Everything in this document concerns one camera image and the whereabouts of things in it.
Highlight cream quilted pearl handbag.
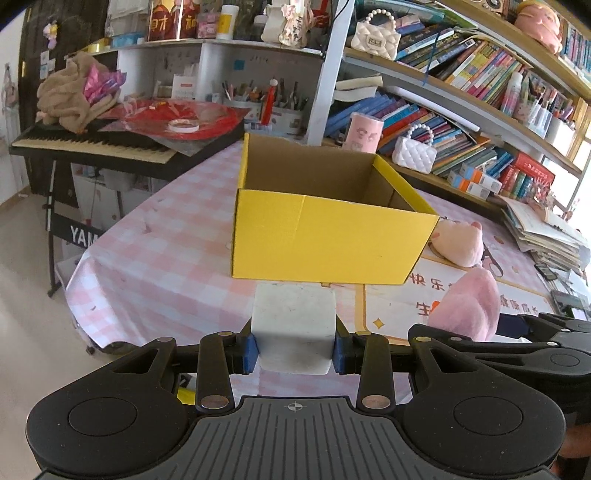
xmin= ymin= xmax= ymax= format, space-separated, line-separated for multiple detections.
xmin=351 ymin=9 xmax=402 ymax=60

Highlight red gold gift box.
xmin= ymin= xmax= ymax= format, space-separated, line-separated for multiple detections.
xmin=148 ymin=0 xmax=199 ymax=41

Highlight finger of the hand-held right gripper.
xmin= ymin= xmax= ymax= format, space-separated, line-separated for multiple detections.
xmin=498 ymin=311 xmax=591 ymax=344
xmin=450 ymin=337 xmax=591 ymax=384

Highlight white foam block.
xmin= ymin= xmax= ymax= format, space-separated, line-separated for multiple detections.
xmin=250 ymin=281 xmax=338 ymax=376

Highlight yellow cardboard box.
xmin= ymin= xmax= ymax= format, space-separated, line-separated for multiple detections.
xmin=229 ymin=132 xmax=440 ymax=285

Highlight white card red label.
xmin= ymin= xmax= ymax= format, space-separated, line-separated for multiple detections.
xmin=172 ymin=74 xmax=199 ymax=100

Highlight white stationery holders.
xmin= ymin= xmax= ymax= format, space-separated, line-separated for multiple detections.
xmin=501 ymin=71 xmax=578 ymax=144

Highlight stack of papers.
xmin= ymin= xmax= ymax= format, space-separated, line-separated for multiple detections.
xmin=501 ymin=196 xmax=591 ymax=273

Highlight pink checked tablecloth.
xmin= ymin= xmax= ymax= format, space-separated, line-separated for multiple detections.
xmin=65 ymin=138 xmax=568 ymax=407

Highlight white orange small boxes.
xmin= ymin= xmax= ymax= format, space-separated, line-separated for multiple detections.
xmin=445 ymin=164 xmax=504 ymax=199

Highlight pink foil wrapper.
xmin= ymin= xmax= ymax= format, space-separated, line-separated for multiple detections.
xmin=83 ymin=65 xmax=126 ymax=106

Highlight red boxed book set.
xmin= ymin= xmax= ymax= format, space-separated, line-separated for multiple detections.
xmin=499 ymin=152 xmax=557 ymax=199

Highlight white yellow bottle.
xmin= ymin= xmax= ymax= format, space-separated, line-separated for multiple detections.
xmin=217 ymin=4 xmax=240 ymax=40

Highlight row of colourful books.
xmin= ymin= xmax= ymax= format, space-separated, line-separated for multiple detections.
xmin=394 ymin=18 xmax=525 ymax=104

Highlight black keyboard stand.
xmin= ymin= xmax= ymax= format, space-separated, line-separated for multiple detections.
xmin=44 ymin=159 xmax=125 ymax=298

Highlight pink fluffy plush toy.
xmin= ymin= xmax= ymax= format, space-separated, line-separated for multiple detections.
xmin=427 ymin=268 xmax=502 ymax=342

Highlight pen holder with pens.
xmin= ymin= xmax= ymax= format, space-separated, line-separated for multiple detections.
xmin=222 ymin=78 xmax=310 ymax=137

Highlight black electronic keyboard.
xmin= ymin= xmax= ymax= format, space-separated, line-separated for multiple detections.
xmin=9 ymin=121 xmax=245 ymax=182

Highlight white bookshelf frame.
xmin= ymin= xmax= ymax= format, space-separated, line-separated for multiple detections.
xmin=307 ymin=0 xmax=356 ymax=144

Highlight white quilted pearl handbag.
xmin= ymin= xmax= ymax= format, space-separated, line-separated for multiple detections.
xmin=392 ymin=124 xmax=438 ymax=175

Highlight pale pink plush toy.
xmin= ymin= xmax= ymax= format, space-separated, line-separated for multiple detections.
xmin=429 ymin=220 xmax=485 ymax=268

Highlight white ribbon gift bag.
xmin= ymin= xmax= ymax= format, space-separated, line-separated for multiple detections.
xmin=262 ymin=0 xmax=315 ymax=49

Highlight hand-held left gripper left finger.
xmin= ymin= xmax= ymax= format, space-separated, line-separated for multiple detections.
xmin=99 ymin=330 xmax=258 ymax=412

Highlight row of blue books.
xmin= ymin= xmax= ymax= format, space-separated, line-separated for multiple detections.
xmin=323 ymin=90 xmax=513 ymax=178

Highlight dark wooden door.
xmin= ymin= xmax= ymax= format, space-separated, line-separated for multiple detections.
xmin=18 ymin=0 xmax=112 ymax=195

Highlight pink cylindrical cup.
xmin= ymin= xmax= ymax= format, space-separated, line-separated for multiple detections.
xmin=342 ymin=113 xmax=385 ymax=153

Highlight white storage bin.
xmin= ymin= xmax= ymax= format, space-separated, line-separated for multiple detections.
xmin=74 ymin=166 xmax=153 ymax=232

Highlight pink plush doll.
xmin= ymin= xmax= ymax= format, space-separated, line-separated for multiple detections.
xmin=513 ymin=0 xmax=564 ymax=54

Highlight beige fluffy cloth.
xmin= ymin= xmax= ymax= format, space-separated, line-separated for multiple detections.
xmin=36 ymin=52 xmax=122 ymax=134

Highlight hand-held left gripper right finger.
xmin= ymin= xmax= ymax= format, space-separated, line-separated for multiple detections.
xmin=333 ymin=324 xmax=497 ymax=412

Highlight red plastic sheet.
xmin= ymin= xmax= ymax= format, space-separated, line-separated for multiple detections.
xmin=99 ymin=98 xmax=245 ymax=141

